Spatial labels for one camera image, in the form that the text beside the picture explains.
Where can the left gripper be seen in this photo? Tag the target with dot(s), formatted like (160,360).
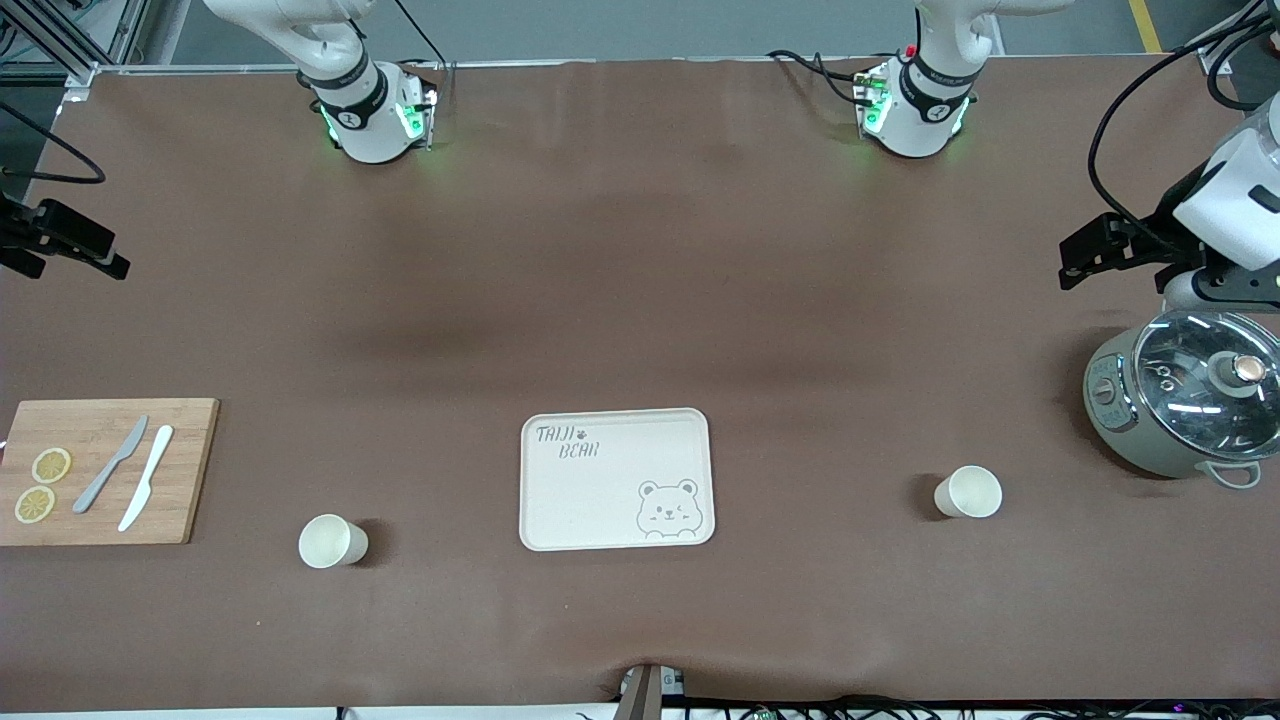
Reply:
(1163,228)

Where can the white paper cup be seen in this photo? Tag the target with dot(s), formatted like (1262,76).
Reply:
(972,492)
(328,541)

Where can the grey plastic knife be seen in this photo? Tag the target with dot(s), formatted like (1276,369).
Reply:
(110,465)

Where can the lemon slice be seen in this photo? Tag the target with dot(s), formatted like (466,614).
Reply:
(51,465)
(35,504)

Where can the white plastic knife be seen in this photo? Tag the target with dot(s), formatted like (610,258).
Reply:
(146,480)

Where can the wooden cutting board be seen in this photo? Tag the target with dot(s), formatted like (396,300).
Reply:
(100,515)

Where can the brown table mat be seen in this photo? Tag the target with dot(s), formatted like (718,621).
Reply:
(640,250)

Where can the white bear print tray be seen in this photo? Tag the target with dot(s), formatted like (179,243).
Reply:
(600,500)

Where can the aluminium frame profile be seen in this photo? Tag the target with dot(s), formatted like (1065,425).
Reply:
(1225,40)
(60,50)

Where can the metal table edge bracket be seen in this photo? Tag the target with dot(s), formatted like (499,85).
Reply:
(645,695)

